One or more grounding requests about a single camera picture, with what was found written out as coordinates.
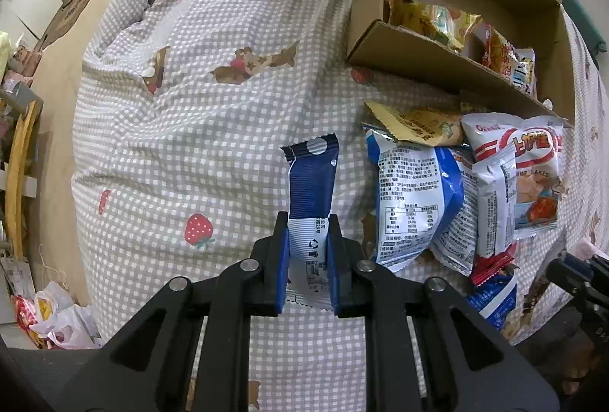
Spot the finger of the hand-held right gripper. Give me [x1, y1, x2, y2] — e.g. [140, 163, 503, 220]
[545, 254, 601, 295]

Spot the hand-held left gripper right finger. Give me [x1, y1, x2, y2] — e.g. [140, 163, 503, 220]
[326, 213, 560, 412]

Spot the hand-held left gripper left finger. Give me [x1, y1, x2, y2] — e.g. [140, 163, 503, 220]
[48, 211, 291, 412]

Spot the dark blue snack packet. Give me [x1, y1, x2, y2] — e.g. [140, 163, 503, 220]
[466, 274, 519, 332]

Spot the blue white striped snack packet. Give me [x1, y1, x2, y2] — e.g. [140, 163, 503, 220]
[280, 133, 341, 312]

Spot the large blue white snack packet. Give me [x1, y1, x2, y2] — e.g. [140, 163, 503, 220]
[362, 121, 479, 277]

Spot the white red blue snack packet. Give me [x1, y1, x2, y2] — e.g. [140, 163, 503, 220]
[461, 112, 569, 258]

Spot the pink cloth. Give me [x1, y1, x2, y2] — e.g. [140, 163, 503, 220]
[566, 238, 609, 260]

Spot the small red snack packet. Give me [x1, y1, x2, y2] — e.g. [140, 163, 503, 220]
[470, 250, 517, 288]

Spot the checked printed bed sheet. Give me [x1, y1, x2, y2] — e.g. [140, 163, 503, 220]
[71, 0, 609, 412]

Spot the yellow orange snack packet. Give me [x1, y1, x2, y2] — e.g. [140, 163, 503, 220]
[364, 100, 466, 147]

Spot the small white blue snack packet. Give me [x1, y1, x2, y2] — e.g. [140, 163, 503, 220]
[511, 48, 538, 99]

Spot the white plastic bag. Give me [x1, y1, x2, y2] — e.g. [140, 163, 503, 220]
[33, 281, 103, 351]

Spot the red orange snack packet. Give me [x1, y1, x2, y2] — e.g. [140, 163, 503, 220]
[480, 26, 521, 75]

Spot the red yellow plastic bag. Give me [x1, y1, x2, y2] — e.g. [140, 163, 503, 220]
[12, 295, 48, 346]

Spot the yellow cartoon snack packet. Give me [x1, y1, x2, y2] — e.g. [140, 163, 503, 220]
[387, 0, 482, 53]

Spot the yellow wooden chair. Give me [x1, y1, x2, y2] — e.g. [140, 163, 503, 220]
[5, 100, 43, 256]

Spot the brown floor mat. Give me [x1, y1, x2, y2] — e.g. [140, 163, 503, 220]
[45, 0, 103, 44]

